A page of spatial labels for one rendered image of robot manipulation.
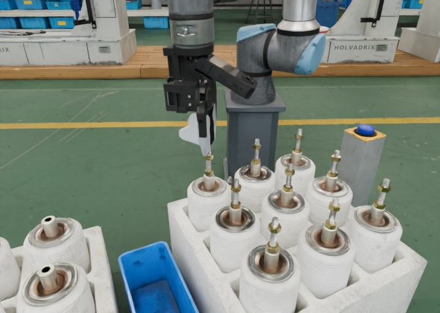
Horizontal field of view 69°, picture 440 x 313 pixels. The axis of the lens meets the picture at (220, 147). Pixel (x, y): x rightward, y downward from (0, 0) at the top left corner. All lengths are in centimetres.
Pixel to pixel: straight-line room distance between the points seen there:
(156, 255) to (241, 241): 26
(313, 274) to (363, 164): 36
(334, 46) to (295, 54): 172
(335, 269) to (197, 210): 29
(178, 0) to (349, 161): 57
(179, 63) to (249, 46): 43
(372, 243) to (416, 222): 51
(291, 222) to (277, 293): 17
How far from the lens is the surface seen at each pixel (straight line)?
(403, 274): 70
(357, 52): 271
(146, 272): 81
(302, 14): 92
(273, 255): 52
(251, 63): 99
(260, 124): 103
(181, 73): 59
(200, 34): 55
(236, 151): 107
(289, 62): 93
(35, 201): 123
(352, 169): 87
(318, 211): 72
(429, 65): 293
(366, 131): 85
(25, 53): 281
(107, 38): 261
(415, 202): 124
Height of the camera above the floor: 65
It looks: 28 degrees down
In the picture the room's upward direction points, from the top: straight up
